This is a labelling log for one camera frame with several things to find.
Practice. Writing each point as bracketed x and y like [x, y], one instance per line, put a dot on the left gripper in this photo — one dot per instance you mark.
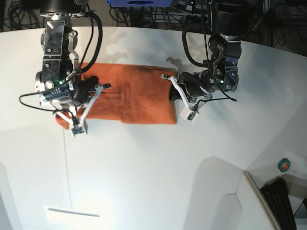
[221, 70]

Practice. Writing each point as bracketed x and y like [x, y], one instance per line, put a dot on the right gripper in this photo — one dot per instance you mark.
[57, 83]

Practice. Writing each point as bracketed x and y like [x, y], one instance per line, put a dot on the orange t-shirt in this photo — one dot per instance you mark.
[138, 94]

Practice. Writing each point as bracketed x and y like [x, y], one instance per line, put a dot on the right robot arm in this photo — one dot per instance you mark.
[67, 10]

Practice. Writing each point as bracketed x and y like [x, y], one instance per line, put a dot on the blue box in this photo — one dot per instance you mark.
[135, 3]

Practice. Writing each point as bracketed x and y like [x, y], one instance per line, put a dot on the green tape roll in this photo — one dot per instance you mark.
[284, 165]

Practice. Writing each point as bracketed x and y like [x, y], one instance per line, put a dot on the black keyboard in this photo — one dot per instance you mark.
[276, 196]

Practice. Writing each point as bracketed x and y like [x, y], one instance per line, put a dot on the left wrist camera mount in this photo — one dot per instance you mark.
[184, 100]

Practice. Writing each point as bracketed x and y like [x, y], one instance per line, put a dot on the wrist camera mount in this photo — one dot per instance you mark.
[184, 100]
[75, 116]

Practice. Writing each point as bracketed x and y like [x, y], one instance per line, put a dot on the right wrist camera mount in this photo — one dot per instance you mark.
[75, 116]

